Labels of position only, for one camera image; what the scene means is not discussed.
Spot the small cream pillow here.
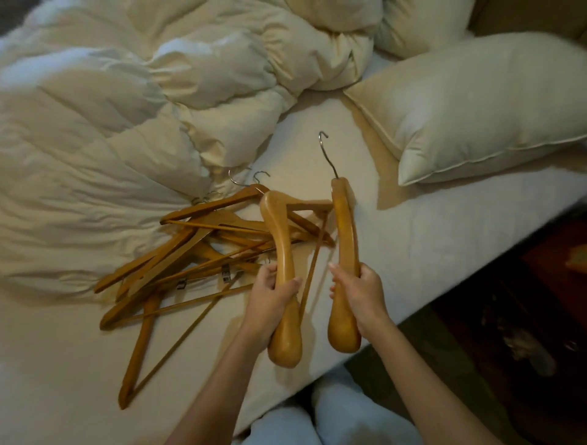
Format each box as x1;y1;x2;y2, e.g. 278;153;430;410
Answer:
373;0;476;60

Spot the person's left forearm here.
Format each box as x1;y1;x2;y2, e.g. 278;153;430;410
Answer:
165;326;272;445

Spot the wooden hanger with trouser bar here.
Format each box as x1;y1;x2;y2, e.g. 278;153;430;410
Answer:
260;189;334;369

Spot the wide wooden hanger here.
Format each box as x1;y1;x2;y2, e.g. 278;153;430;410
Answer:
318;131;362;354

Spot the white crumpled duvet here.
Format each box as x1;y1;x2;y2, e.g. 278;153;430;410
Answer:
0;0;384;295

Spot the person's right forearm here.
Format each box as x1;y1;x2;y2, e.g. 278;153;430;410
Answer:
366;320;505;445

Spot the person's right leg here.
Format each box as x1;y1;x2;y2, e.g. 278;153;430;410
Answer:
311;366;423;445

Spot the person's left hand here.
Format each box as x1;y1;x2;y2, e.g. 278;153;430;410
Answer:
242;262;304;345

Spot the person's right hand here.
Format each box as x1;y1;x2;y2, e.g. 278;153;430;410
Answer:
328;262;393;343

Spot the large cream pillow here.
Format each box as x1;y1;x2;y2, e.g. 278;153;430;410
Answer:
343;31;587;187

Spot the pile of wooden hangers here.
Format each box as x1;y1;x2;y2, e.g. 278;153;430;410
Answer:
94;170;335;410

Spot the person's leg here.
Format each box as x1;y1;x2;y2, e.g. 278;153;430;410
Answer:
311;366;423;445
235;403;323;445

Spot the person's left leg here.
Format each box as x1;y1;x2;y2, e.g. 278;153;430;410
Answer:
235;403;323;445

